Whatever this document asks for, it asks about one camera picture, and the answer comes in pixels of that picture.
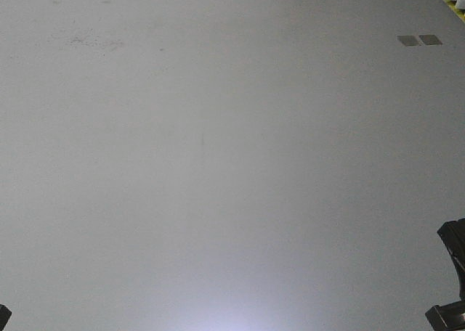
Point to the grey floor plate left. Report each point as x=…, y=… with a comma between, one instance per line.
x=408, y=40

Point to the grey floor plate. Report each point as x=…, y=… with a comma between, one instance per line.
x=408, y=40
x=430, y=39

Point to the black robot part right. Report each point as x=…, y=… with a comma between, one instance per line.
x=451, y=316

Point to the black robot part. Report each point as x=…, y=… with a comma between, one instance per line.
x=451, y=316
x=5, y=314

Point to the black robot part left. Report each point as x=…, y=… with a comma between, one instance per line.
x=5, y=314

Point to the grey floor plate right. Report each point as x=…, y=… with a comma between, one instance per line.
x=430, y=39

